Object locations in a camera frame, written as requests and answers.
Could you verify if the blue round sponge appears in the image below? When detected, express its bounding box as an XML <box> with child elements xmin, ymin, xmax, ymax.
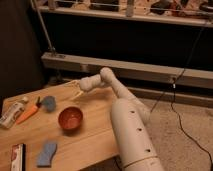
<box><xmin>42</xmin><ymin>96</ymin><xmax>56</xmax><ymax>112</ymax></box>

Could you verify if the cluttered shelf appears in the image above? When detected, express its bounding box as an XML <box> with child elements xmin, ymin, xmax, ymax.
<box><xmin>30</xmin><ymin>0</ymin><xmax>213</xmax><ymax>28</ymax></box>

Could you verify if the black cable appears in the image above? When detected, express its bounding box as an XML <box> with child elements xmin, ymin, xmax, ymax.
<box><xmin>149</xmin><ymin>19</ymin><xmax>213</xmax><ymax>171</ymax></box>

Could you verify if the red and white box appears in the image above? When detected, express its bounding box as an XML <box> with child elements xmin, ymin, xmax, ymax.
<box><xmin>10</xmin><ymin>144</ymin><xmax>26</xmax><ymax>171</ymax></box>

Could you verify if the orange toy carrot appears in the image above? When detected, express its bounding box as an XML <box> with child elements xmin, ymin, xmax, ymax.
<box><xmin>16</xmin><ymin>98</ymin><xmax>41</xmax><ymax>124</ymax></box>

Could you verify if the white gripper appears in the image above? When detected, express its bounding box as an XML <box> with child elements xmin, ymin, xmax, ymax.
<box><xmin>65</xmin><ymin>77</ymin><xmax>94</xmax><ymax>101</ymax></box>

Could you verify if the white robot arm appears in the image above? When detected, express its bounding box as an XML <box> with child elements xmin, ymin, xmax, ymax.
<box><xmin>73</xmin><ymin>67</ymin><xmax>165</xmax><ymax>171</ymax></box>

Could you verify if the white plastic bottle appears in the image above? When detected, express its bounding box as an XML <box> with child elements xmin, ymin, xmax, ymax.
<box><xmin>0</xmin><ymin>97</ymin><xmax>29</xmax><ymax>129</ymax></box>

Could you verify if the metal pole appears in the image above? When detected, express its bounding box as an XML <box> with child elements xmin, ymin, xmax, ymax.
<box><xmin>32</xmin><ymin>0</ymin><xmax>56</xmax><ymax>56</ymax></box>

